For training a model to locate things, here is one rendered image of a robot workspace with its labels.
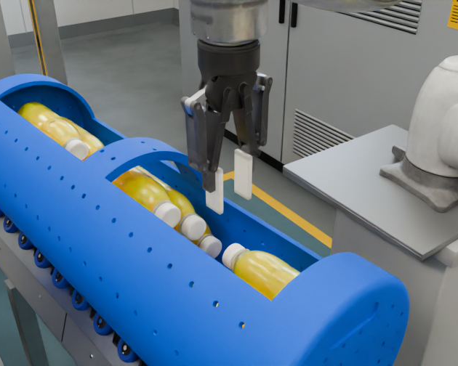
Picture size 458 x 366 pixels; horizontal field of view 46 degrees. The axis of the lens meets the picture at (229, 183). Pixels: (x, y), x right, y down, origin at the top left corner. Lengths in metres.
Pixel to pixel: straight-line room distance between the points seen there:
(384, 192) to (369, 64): 1.37
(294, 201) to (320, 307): 2.40
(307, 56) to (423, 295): 1.77
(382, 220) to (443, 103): 0.25
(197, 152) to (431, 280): 0.65
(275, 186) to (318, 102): 0.59
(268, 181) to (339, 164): 1.88
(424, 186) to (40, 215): 0.75
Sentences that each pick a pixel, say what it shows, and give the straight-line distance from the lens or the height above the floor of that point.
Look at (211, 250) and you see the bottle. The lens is 0.92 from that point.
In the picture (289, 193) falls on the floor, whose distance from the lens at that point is 3.02.
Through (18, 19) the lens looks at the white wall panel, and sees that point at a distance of 5.66.
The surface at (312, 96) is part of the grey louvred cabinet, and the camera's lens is 2.78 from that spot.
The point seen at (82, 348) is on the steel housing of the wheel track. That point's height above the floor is 0.87.
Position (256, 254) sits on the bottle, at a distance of 0.77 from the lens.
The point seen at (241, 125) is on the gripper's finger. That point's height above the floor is 1.32.
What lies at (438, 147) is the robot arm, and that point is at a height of 1.14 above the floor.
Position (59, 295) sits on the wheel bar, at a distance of 1.07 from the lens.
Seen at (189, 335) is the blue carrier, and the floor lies 1.16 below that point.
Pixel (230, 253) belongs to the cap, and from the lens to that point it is 0.80.
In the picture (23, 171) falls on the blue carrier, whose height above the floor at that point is 1.18.
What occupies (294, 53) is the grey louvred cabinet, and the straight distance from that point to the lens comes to 2.81.
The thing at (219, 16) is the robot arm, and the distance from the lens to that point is 0.60.
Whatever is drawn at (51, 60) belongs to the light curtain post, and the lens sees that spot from 1.86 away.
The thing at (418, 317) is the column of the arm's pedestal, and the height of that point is 0.79.
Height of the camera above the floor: 1.63
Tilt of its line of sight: 32 degrees down
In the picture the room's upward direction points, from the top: straight up
